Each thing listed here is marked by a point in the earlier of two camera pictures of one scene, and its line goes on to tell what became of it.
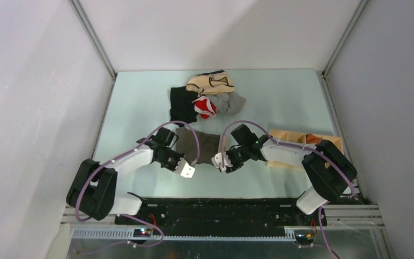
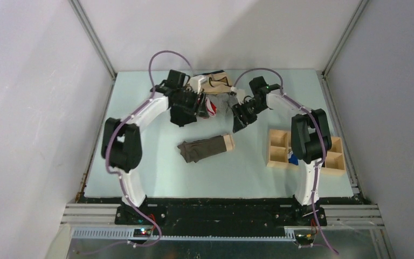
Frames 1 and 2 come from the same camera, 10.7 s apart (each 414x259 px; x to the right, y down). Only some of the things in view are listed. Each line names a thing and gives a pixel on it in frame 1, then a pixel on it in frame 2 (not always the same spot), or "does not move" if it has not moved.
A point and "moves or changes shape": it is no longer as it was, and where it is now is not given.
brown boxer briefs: (186, 145) moves or changes shape
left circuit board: (143, 232) does not move
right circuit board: (305, 239) does not move
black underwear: (182, 110) does not move
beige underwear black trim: (212, 82) does not move
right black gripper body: (237, 157) -> (249, 110)
